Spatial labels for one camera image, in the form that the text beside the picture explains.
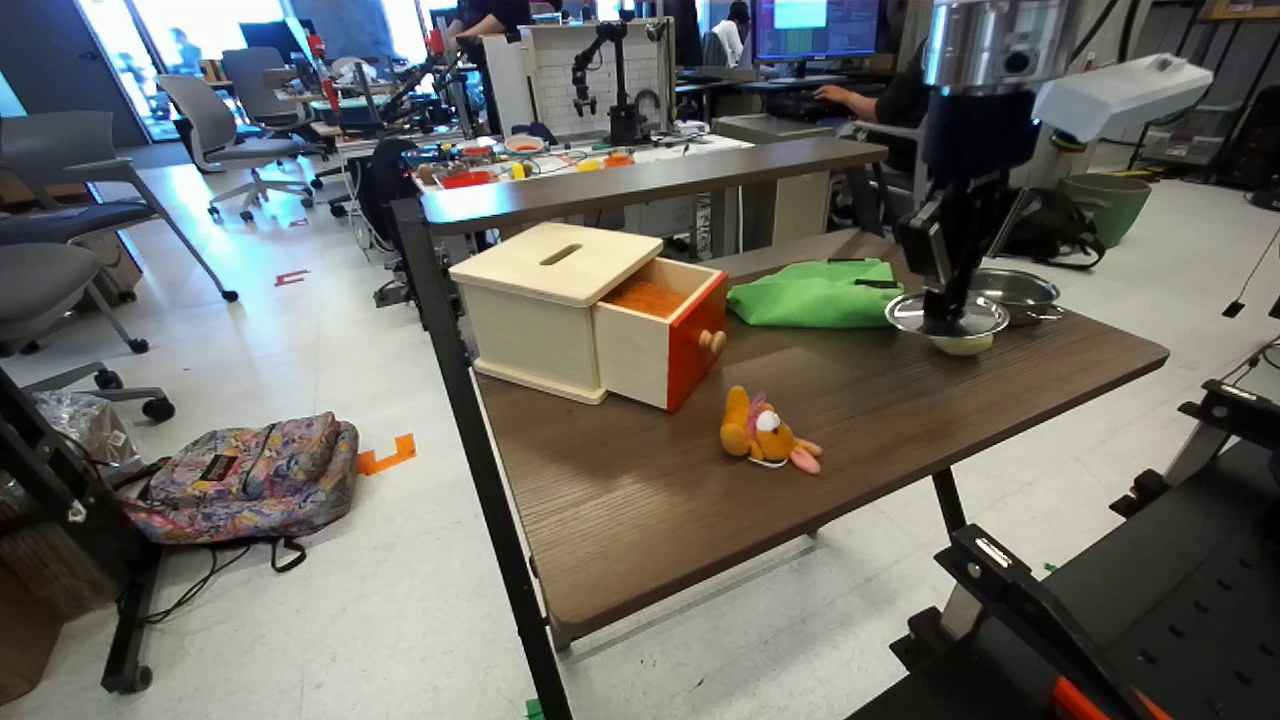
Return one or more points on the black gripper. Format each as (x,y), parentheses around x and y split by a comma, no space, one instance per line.
(972,235)

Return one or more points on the shiny steel pot lid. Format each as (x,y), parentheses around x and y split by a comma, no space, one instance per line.
(907,312)

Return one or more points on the small black robot arm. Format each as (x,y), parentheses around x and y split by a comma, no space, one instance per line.
(620,82)

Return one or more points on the small steel pot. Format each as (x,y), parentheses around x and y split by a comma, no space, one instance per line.
(1034,296)

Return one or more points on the black bag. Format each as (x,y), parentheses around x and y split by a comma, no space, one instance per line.
(1045,224)

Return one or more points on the green cloth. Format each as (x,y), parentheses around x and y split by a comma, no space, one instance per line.
(814,296)

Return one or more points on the green bin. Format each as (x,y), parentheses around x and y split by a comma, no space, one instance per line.
(1115,205)

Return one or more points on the seated person dark clothes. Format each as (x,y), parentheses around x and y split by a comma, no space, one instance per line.
(886,103)

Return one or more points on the orange bunny plush toy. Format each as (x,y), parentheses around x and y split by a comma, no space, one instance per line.
(761,432)

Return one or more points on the orange fronted wooden drawer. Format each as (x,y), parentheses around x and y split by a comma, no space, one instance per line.
(693,345)

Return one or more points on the computer monitor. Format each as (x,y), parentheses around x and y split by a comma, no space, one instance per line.
(819,28)

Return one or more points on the grey long desk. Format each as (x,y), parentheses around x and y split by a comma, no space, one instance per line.
(667,172)

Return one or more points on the black perforated board cart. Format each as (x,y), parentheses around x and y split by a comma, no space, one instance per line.
(1174,600)

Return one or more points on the orange black clamp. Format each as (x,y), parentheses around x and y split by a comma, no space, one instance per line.
(1075,702)

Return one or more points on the cream wooden box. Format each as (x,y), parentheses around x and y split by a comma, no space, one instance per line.
(534,321)

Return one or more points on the colourful desk clutter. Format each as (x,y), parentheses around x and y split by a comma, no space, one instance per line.
(520,161)

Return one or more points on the white panel board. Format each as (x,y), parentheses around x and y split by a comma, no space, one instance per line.
(534,82)

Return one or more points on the dark bag under desk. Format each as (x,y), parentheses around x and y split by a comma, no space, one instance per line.
(385,193)

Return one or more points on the orange piece of plastic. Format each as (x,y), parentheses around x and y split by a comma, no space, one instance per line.
(385,457)

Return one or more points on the red paper scrap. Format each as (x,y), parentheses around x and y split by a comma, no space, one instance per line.
(291,279)

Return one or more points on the colourful patterned backpack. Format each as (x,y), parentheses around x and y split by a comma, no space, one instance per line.
(255,480)

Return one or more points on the grey side table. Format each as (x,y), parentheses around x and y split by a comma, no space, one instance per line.
(163,202)

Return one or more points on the clear plastic bag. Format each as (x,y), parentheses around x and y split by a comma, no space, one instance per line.
(98,424)

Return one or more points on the large grey office chair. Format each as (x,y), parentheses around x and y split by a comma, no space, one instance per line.
(54,255)

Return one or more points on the black metal stand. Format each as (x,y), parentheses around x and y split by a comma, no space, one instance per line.
(83,534)

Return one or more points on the brown cardboard box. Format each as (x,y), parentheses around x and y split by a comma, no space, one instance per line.
(27,615)

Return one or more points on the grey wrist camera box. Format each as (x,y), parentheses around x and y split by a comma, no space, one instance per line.
(923,244)

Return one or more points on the black metal table frame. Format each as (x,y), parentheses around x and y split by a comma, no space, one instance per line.
(455,363)

